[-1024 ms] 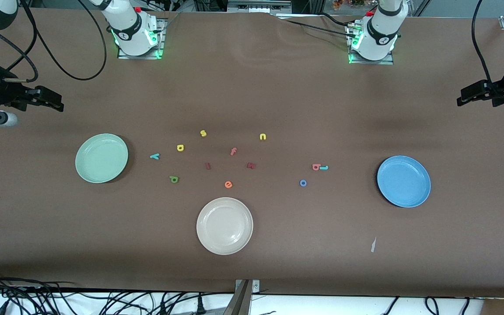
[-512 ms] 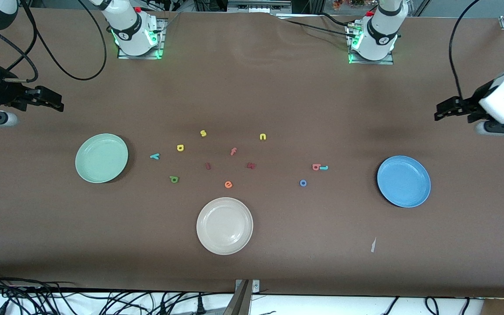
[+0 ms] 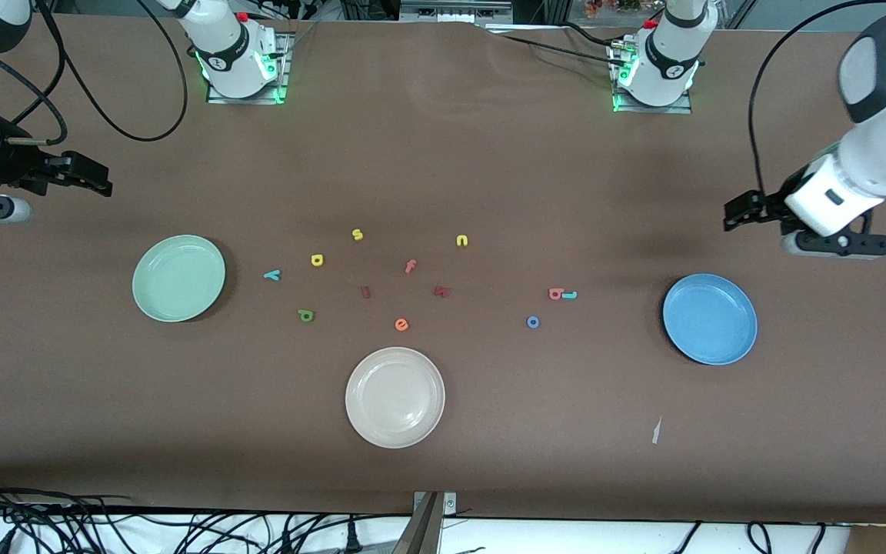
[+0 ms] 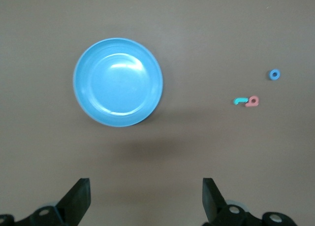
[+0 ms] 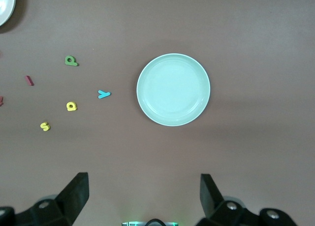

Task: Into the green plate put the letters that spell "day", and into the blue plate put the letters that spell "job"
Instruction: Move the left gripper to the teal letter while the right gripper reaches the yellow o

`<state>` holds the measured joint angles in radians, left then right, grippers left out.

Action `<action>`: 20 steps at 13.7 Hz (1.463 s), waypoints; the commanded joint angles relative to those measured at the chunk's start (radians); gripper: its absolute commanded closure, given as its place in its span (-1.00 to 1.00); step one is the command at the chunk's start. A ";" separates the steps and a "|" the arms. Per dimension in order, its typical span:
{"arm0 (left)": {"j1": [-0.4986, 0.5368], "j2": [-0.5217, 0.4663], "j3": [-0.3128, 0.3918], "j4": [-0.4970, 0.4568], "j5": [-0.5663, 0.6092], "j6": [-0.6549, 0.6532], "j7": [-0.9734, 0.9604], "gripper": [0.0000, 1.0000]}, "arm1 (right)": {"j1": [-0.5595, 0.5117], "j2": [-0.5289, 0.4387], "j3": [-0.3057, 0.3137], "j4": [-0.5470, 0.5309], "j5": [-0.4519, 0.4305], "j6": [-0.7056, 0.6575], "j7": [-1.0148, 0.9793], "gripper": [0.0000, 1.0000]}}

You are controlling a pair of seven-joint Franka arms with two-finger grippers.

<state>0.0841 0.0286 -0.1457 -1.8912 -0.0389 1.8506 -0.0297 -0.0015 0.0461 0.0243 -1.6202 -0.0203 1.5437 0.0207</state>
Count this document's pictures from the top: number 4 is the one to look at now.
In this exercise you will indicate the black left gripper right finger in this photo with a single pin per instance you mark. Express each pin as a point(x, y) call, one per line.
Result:
point(211, 201)

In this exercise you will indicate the blue plate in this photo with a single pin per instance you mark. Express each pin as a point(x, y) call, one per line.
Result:
point(118, 83)

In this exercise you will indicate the brown table cover sheet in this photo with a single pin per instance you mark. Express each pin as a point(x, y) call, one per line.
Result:
point(197, 149)

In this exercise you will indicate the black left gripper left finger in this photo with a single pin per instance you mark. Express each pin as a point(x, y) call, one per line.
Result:
point(78, 199)

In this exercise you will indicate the pink letter g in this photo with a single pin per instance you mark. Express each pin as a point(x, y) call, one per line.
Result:
point(256, 102)

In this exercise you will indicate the teal letter j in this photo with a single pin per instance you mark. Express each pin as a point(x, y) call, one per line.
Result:
point(240, 99)

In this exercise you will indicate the blue letter o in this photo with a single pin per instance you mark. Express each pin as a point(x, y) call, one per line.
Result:
point(270, 74)

